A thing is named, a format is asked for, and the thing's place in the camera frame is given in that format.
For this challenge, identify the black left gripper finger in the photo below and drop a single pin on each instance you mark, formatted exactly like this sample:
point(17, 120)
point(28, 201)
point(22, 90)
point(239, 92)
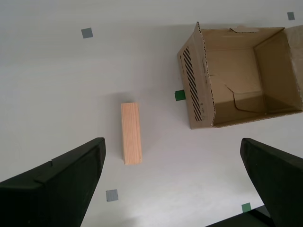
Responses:
point(281, 184)
point(52, 189)

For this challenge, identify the light wooden block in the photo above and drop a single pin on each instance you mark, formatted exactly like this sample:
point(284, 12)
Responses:
point(131, 132)

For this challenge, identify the open brown cardboard box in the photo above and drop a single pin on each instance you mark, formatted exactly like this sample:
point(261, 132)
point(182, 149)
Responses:
point(236, 78)

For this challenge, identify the grey tape square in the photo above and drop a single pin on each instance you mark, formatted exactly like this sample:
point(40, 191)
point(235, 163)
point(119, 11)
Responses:
point(112, 195)
point(86, 33)
point(291, 16)

